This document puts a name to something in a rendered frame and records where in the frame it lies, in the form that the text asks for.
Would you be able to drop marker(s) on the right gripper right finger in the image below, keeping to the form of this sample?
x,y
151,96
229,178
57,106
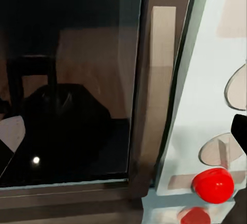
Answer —
x,y
239,130

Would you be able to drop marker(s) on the microwave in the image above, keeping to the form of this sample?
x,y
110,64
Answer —
x,y
120,97

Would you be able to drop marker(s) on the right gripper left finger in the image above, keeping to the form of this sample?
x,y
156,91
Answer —
x,y
12,131

